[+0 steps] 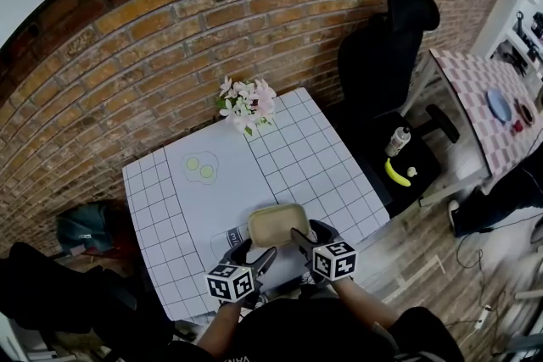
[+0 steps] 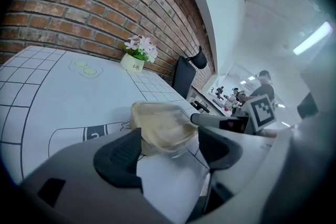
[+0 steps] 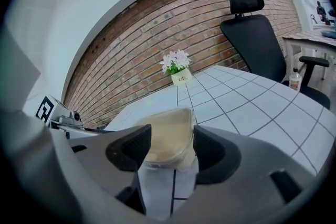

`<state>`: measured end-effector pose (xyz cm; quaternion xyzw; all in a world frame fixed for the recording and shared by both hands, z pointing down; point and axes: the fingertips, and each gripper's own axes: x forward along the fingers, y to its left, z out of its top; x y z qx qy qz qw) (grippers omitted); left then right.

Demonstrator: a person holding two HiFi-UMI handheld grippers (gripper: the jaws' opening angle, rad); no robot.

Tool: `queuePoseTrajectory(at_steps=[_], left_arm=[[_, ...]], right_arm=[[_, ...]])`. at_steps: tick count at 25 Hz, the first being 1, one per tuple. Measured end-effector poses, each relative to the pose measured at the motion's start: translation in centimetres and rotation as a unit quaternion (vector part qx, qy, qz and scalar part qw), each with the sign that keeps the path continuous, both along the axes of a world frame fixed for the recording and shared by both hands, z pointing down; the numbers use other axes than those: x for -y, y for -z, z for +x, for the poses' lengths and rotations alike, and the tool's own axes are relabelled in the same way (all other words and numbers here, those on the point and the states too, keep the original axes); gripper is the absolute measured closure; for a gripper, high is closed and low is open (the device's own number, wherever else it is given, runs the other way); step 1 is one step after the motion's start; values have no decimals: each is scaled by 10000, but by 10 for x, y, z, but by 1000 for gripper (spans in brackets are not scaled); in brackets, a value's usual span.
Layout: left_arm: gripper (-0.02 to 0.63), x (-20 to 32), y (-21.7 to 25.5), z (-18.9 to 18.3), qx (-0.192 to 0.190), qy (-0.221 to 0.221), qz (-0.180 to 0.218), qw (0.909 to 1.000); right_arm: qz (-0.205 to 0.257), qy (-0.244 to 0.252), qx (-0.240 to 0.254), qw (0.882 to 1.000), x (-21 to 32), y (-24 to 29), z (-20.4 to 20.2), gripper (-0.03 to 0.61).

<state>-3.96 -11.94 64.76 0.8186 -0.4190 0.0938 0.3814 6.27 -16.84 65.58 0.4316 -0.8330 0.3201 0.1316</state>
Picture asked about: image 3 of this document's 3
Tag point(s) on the white bottle with red label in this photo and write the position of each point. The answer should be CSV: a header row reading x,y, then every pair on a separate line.
x,y
295,82

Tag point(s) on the beige rectangular tray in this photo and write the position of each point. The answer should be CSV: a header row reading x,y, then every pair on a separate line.
x,y
187,162

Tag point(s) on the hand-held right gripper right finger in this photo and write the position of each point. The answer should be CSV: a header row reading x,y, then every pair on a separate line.
x,y
249,165

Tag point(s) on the clear plastic food container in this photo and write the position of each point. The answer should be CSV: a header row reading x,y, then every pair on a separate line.
x,y
168,126

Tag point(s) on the red checkered tablecloth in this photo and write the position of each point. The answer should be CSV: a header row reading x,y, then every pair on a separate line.
x,y
307,36

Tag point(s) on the white table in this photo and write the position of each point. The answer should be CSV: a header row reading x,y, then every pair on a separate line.
x,y
290,55

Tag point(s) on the pink flowers in white pot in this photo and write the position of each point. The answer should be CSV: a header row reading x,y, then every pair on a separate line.
x,y
177,63

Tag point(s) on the white grid tablecloth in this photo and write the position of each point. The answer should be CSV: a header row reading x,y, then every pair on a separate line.
x,y
249,102

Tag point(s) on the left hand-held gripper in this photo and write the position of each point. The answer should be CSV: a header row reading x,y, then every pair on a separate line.
x,y
65,116

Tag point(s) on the black mesh office chair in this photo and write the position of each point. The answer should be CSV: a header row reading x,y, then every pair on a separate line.
x,y
254,44

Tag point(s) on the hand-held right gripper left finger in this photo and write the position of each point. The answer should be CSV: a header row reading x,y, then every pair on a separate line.
x,y
99,178

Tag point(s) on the blue plate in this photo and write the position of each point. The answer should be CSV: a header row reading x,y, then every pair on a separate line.
x,y
328,33

